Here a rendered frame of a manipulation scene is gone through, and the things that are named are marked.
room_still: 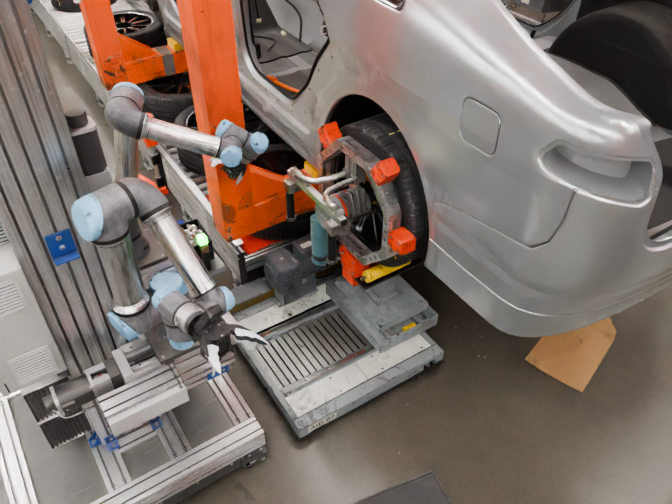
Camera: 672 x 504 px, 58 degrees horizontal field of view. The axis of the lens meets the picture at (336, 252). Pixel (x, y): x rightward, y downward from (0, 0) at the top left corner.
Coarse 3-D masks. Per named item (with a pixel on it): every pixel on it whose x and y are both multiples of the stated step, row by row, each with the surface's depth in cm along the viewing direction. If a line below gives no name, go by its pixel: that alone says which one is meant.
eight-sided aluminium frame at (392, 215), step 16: (336, 144) 254; (352, 144) 252; (320, 160) 272; (368, 160) 240; (320, 176) 279; (368, 176) 242; (320, 192) 284; (384, 192) 244; (384, 208) 240; (384, 224) 245; (352, 240) 284; (384, 240) 250; (368, 256) 267; (384, 256) 254
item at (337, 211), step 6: (354, 162) 246; (354, 168) 248; (354, 174) 250; (348, 180) 249; (354, 180) 250; (336, 186) 246; (342, 186) 248; (324, 192) 243; (330, 192) 244; (324, 198) 240; (330, 198) 241; (330, 204) 237; (336, 204) 237; (336, 210) 235; (342, 210) 235; (336, 216) 236
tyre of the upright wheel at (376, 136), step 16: (352, 128) 255; (368, 128) 248; (384, 128) 248; (368, 144) 249; (384, 144) 241; (400, 144) 242; (336, 160) 278; (400, 160) 239; (400, 176) 238; (416, 176) 240; (336, 192) 289; (400, 192) 241; (416, 192) 239; (416, 208) 240; (416, 224) 243; (416, 240) 248; (400, 256) 260; (416, 256) 260
